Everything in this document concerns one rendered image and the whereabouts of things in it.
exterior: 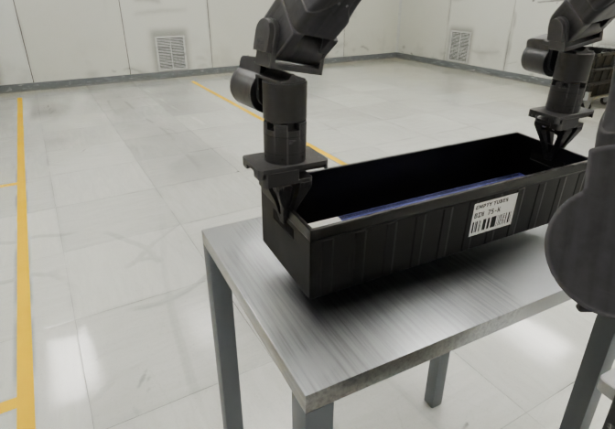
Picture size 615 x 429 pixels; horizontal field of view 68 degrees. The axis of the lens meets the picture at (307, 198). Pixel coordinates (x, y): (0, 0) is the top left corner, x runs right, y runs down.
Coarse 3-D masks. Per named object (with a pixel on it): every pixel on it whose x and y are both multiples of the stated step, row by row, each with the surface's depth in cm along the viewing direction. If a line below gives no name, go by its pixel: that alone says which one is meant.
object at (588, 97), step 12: (588, 48) 525; (600, 48) 516; (612, 48) 506; (600, 60) 478; (612, 60) 490; (600, 72) 485; (588, 84) 481; (600, 84) 492; (588, 96) 483; (600, 96) 496; (588, 108) 494
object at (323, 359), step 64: (256, 256) 81; (448, 256) 81; (512, 256) 81; (256, 320) 66; (320, 320) 65; (384, 320) 65; (448, 320) 65; (512, 320) 68; (320, 384) 55; (576, 384) 97
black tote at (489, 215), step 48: (480, 144) 91; (528, 144) 93; (336, 192) 79; (384, 192) 85; (432, 192) 91; (480, 192) 71; (528, 192) 77; (576, 192) 83; (288, 240) 66; (336, 240) 61; (384, 240) 65; (432, 240) 70; (480, 240) 76; (336, 288) 65
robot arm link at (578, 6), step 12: (564, 0) 75; (576, 0) 73; (588, 0) 71; (600, 0) 70; (612, 0) 69; (564, 12) 76; (576, 12) 74; (588, 12) 72; (600, 12) 71; (612, 12) 73; (576, 24) 75; (588, 24) 74; (600, 24) 76; (576, 36) 76; (588, 36) 78
